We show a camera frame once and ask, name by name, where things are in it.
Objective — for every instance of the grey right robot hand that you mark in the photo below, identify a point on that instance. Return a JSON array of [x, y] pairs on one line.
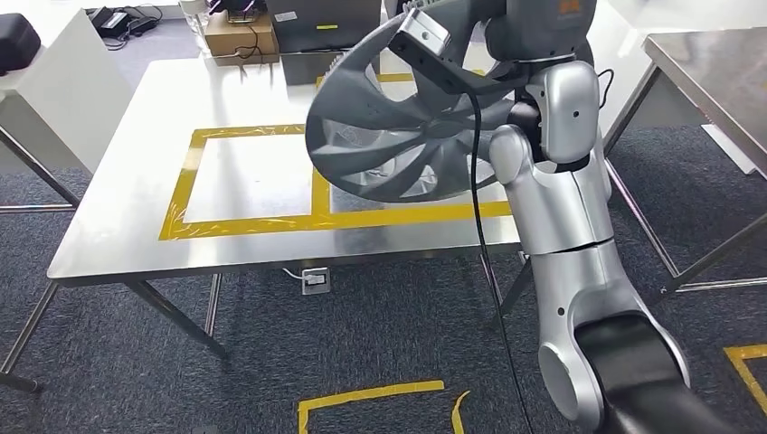
[[539, 30]]

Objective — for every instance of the black power adapters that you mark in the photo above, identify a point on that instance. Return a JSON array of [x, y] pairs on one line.
[[114, 21]]

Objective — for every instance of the dark grey case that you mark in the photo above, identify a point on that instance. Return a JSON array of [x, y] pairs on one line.
[[323, 30]]

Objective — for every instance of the grey wheel hubcap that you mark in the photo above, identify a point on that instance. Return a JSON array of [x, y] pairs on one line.
[[359, 90]]

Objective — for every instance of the white floor outlet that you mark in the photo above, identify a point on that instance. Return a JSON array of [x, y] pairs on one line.
[[316, 281]]

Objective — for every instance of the steel workbench table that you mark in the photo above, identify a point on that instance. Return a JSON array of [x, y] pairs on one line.
[[120, 209]]

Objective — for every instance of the white cabinet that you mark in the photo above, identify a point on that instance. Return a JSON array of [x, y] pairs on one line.
[[66, 102]]

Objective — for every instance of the brown cardboard box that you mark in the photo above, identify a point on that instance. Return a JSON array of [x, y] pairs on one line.
[[239, 39]]

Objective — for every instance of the black soft case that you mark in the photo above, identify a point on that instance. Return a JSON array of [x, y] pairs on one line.
[[18, 42]]

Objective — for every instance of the steel frame table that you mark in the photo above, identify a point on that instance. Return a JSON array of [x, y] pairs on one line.
[[707, 72], [42, 170]]

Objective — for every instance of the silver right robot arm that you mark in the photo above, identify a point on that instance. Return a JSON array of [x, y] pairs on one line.
[[563, 203]]

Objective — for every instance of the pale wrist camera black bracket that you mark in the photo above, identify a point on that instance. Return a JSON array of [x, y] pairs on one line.
[[422, 33]]

